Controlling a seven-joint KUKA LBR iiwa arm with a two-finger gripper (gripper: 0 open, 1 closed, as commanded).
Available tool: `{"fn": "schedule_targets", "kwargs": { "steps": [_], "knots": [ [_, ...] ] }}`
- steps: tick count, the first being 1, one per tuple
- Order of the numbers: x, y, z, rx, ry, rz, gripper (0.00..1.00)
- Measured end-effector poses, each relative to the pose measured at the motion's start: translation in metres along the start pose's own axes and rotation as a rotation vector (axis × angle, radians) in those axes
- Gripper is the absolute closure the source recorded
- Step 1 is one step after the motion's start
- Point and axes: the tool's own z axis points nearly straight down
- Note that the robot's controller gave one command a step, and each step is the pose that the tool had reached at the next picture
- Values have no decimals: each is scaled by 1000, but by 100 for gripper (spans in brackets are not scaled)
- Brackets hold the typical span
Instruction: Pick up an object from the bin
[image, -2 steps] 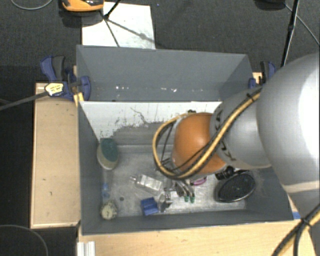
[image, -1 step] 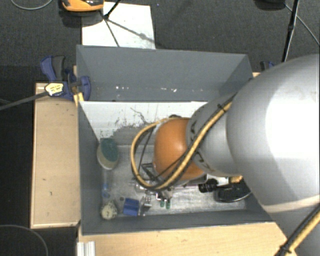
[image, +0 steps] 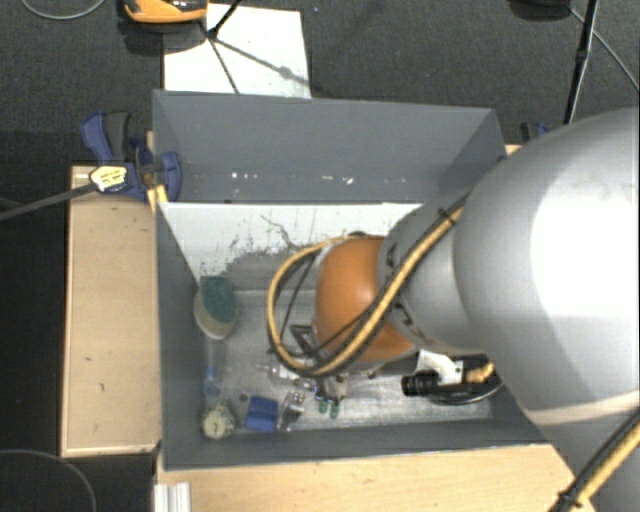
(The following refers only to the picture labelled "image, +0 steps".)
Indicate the clear plastic bottle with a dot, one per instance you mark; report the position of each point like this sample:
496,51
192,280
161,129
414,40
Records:
212,377

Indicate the pale wood board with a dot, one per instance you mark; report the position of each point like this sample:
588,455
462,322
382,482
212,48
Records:
110,320

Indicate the black cylinder on white bracket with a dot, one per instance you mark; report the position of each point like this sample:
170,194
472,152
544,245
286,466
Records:
425,384

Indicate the green and cream oval sponge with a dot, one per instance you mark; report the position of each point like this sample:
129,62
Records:
216,305

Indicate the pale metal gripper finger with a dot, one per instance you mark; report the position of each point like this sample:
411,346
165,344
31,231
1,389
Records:
295,404
281,373

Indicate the black round disc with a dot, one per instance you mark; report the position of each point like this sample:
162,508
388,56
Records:
465,396

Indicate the grey metal bin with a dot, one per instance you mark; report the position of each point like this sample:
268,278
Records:
300,145

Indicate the cream round toy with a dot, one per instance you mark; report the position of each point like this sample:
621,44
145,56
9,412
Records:
217,423

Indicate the blue block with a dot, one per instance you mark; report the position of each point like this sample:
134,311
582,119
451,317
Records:
262,414

